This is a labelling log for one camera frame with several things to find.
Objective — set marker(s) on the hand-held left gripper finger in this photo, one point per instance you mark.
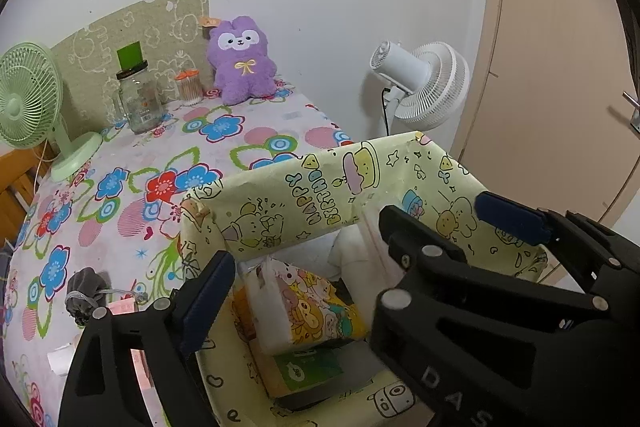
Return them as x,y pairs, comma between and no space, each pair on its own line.
205,302

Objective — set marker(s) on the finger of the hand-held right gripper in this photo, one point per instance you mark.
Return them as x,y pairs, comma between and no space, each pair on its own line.
425,242
510,214

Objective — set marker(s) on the pink packet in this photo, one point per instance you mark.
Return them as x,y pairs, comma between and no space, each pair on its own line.
140,369

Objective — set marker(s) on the yellow cartoon tissue pack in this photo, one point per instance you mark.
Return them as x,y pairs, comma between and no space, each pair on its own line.
300,302

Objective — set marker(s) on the orange and green tissue pack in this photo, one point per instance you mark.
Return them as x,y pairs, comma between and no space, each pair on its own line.
305,367

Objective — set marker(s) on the yellow-green cartoon paper box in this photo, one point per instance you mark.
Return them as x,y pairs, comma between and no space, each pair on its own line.
280,202

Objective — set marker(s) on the plain white pack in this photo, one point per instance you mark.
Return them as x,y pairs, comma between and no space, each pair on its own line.
350,252

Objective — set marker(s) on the floral tablecloth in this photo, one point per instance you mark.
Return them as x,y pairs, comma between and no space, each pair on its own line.
150,207

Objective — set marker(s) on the white standing fan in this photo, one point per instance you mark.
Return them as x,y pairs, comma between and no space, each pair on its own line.
425,77

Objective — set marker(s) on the beige door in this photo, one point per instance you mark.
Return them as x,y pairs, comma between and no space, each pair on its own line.
550,57

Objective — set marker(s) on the small jar with orange lid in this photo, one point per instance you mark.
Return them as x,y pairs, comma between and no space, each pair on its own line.
189,89

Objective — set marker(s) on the glass jar with green cap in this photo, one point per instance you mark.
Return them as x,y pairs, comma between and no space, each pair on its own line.
140,97

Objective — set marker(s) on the wooden bed headboard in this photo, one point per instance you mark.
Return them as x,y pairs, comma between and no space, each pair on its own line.
12,187

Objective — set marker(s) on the purple plush bunny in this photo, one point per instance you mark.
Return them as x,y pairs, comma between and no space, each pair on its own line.
242,67

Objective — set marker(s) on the green desk fan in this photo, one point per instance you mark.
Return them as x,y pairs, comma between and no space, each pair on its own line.
25,97

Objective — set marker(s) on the green patterned board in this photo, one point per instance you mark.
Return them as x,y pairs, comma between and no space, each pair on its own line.
100,37

